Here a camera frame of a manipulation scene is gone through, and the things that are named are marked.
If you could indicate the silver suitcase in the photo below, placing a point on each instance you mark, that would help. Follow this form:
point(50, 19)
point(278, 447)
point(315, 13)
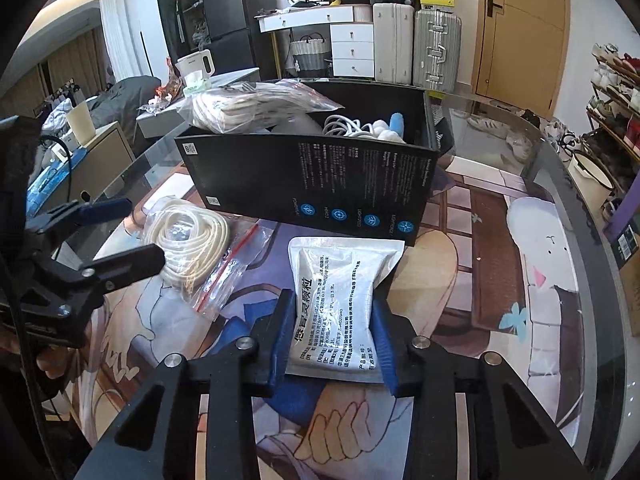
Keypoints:
point(435, 50)

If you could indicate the dark grey cloth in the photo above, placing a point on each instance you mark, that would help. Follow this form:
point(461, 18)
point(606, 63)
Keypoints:
point(125, 97)

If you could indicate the person's left hand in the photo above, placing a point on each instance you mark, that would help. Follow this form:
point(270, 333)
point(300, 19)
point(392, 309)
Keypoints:
point(52, 362)

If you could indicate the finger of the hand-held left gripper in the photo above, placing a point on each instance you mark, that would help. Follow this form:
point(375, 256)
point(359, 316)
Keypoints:
point(107, 210)
point(130, 262)

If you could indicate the white foil pouch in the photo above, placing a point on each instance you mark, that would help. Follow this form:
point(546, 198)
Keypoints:
point(335, 285)

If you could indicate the green tissue pack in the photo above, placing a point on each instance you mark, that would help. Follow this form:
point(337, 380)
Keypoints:
point(197, 86)

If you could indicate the bamboo shoe rack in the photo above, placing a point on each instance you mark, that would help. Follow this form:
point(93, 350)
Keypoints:
point(595, 96)

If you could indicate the white enamel basin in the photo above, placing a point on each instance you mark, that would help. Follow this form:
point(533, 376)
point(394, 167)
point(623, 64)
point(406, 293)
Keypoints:
point(590, 175)

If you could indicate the red plastic bag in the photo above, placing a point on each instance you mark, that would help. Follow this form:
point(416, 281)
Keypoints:
point(167, 87)

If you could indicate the printed cartoon mat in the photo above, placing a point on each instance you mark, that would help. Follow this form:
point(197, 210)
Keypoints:
point(480, 240)

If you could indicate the black cardboard box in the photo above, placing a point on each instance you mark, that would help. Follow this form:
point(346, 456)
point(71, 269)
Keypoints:
point(300, 180)

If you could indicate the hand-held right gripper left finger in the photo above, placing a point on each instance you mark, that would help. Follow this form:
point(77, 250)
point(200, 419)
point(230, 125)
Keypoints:
point(277, 345)

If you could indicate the black fridge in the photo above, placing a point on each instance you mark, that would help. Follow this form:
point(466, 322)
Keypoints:
point(235, 5)

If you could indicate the blue box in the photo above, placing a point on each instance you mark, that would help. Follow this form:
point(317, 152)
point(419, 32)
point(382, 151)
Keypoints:
point(50, 182)

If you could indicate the beige low cabinet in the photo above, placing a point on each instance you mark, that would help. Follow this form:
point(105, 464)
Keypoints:
point(105, 155)

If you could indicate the open cardboard box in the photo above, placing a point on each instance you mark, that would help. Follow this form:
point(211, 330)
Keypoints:
point(632, 300)

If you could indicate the white curtain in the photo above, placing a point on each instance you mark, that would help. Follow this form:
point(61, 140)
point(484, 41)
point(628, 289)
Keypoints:
point(120, 35)

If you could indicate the dark glass wardrobe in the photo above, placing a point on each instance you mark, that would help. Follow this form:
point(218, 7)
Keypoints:
point(175, 10)

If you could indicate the collection of shoes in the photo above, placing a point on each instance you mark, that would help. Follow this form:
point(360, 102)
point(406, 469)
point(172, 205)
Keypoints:
point(607, 77)

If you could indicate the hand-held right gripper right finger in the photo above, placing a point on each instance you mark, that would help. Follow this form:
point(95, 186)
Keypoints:
point(387, 350)

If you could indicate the white striped socks bundle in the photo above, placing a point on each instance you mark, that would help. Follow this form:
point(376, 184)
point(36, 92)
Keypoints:
point(240, 105)

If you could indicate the grey woven basket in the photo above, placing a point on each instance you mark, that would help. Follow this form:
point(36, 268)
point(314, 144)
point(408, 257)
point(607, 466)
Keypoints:
point(310, 57)

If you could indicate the black and yellow shoe box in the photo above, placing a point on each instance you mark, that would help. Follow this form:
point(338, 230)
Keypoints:
point(435, 4)

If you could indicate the white electric kettle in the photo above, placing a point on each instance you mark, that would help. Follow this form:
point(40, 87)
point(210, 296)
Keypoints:
point(197, 64)

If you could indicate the tan wooden door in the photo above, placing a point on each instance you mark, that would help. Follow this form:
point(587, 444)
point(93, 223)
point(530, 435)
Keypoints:
point(530, 35)

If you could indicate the white dresser with drawers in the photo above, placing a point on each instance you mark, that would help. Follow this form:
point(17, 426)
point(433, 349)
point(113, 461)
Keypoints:
point(352, 45)

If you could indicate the white paper bag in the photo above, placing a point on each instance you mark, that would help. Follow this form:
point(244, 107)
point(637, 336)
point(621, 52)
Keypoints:
point(80, 117)

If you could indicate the black shoe box purple side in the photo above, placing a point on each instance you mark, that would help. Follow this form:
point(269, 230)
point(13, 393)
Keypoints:
point(625, 245)

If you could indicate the purple rolled mat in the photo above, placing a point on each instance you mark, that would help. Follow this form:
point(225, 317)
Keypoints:
point(625, 205)

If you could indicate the white suitcase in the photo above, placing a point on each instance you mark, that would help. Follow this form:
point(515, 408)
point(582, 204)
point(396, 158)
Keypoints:
point(392, 45)

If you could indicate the white sneaker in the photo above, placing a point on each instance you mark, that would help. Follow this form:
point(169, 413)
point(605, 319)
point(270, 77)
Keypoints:
point(515, 142)
point(480, 120)

